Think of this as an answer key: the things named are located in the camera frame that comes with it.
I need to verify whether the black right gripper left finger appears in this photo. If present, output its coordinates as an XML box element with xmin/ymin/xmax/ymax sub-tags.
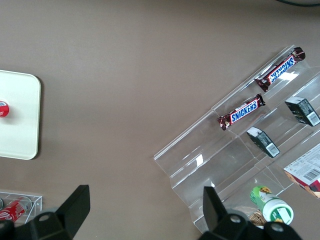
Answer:
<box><xmin>0</xmin><ymin>184</ymin><xmax>91</xmax><ymax>240</ymax></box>

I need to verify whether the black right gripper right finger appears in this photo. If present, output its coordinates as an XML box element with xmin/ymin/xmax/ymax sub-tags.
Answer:
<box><xmin>197</xmin><ymin>186</ymin><xmax>303</xmax><ymax>240</ymax></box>

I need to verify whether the wicker basket with foil trays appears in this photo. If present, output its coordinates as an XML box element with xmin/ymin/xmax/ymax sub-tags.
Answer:
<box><xmin>246</xmin><ymin>209</ymin><xmax>267</xmax><ymax>230</ymax></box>

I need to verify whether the beige plastic tray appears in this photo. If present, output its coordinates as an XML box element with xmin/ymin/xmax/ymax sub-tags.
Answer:
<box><xmin>0</xmin><ymin>69</ymin><xmax>42</xmax><ymax>161</ymax></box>

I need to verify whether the clear acrylic bottle rack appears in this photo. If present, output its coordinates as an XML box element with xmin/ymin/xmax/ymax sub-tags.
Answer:
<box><xmin>0</xmin><ymin>191</ymin><xmax>43</xmax><ymax>226</ymax></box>

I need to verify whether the clear acrylic stepped display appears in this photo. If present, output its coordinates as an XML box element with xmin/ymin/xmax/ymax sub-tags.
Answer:
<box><xmin>152</xmin><ymin>44</ymin><xmax>320</xmax><ymax>232</ymax></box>

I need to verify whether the red cola bottle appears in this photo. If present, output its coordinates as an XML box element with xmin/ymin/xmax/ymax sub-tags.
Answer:
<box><xmin>0</xmin><ymin>196</ymin><xmax>33</xmax><ymax>223</ymax></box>

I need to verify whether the green bottle white cap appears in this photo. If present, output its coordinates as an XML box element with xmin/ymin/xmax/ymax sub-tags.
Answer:
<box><xmin>249</xmin><ymin>185</ymin><xmax>295</xmax><ymax>226</ymax></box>

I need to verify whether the small black carton box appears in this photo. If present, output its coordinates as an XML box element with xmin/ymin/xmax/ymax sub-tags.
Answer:
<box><xmin>284</xmin><ymin>96</ymin><xmax>320</xmax><ymax>128</ymax></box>
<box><xmin>246</xmin><ymin>126</ymin><xmax>281</xmax><ymax>158</ymax></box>

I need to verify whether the white red printed box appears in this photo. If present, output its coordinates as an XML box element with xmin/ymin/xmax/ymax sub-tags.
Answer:
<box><xmin>283</xmin><ymin>147</ymin><xmax>320</xmax><ymax>200</ymax></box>

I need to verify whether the Snickers chocolate bar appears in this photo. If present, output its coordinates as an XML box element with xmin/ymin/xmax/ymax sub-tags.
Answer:
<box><xmin>216</xmin><ymin>93</ymin><xmax>266</xmax><ymax>132</ymax></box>
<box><xmin>254</xmin><ymin>46</ymin><xmax>306</xmax><ymax>93</ymax></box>

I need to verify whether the red white yogurt cup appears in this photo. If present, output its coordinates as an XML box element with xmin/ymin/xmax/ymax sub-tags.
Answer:
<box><xmin>0</xmin><ymin>99</ymin><xmax>11</xmax><ymax>118</ymax></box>

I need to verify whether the black cable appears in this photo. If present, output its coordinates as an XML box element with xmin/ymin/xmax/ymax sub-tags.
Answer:
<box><xmin>274</xmin><ymin>0</ymin><xmax>320</xmax><ymax>7</ymax></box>

